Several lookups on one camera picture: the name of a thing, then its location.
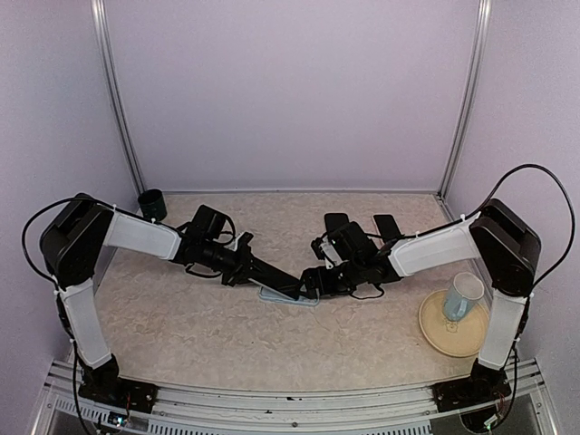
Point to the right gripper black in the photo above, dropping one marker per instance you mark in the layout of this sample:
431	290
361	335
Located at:
308	275

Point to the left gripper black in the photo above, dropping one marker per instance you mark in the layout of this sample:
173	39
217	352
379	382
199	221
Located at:
243	260

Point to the light blue phone case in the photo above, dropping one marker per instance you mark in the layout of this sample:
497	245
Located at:
271	296

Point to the black phone case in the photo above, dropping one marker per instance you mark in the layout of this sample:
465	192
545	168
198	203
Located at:
335	220

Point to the dark phone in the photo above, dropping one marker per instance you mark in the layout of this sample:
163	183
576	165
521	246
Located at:
387	227
288	285

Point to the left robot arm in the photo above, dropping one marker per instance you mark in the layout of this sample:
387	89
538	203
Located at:
72	244

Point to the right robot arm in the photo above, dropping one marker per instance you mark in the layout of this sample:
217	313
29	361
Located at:
508	247

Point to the black cylindrical cup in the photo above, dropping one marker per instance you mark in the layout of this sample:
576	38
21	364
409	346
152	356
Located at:
152	205

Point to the light blue mug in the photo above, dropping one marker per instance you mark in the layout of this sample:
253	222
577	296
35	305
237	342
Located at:
465	291

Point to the beige plate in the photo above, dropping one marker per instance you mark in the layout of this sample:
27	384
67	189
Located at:
456	339

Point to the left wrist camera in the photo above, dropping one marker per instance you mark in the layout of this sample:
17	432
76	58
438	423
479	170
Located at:
240	242

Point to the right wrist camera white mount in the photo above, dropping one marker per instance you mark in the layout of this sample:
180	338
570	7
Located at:
324	250

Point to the front aluminium rail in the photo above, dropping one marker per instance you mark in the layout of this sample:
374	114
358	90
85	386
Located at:
415	408

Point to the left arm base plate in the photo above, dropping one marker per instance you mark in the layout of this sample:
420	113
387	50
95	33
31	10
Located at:
125	394

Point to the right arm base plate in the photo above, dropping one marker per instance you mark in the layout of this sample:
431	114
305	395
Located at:
465	392

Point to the left aluminium frame post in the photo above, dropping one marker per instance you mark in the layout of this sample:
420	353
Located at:
99	17

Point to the aluminium frame post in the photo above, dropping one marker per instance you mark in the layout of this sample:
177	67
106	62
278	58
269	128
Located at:
468	98
99	17

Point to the right aluminium frame post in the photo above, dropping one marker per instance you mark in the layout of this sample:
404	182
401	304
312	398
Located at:
468	98

